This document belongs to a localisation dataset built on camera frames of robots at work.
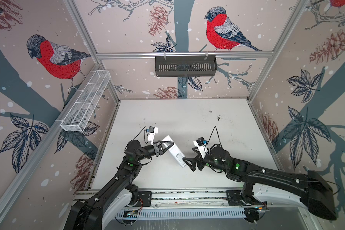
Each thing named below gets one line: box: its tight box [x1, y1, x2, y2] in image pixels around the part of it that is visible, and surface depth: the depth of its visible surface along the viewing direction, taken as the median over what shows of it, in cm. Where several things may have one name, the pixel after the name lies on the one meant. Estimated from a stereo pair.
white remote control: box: [161, 134, 187, 168], surface depth 71 cm
